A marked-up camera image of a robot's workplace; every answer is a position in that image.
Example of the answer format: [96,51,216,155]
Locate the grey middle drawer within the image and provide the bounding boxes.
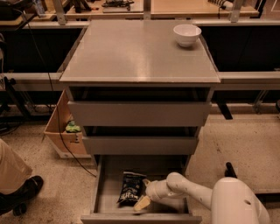
[82,136,198,155]

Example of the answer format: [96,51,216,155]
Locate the person's beige trouser leg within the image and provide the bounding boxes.
[0,139,32,194]

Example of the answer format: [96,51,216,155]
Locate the black floor cable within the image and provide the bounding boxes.
[12,8,97,179]

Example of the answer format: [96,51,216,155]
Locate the black shoe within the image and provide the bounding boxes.
[0,176,44,216]

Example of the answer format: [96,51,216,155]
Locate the green toy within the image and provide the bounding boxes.
[65,121,81,133]

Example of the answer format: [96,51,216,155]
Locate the grey drawer cabinet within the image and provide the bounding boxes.
[60,20,221,172]

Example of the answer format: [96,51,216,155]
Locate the grey top drawer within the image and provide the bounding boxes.
[68,101,211,127]

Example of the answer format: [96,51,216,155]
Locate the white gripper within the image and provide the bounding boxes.
[134,178,170,212]

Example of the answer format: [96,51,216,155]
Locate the cardboard box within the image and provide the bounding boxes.
[44,91,90,158]

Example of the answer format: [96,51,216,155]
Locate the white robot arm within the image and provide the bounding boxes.
[134,172,270,224]

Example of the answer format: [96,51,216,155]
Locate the wooden workbench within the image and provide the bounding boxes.
[0,0,278,30]

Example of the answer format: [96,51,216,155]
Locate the black metal stand leg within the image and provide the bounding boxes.
[225,162,237,178]

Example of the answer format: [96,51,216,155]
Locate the white ceramic bowl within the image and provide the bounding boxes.
[173,24,201,46]

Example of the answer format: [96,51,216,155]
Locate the grey open bottom drawer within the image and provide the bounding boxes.
[80,155,202,224]

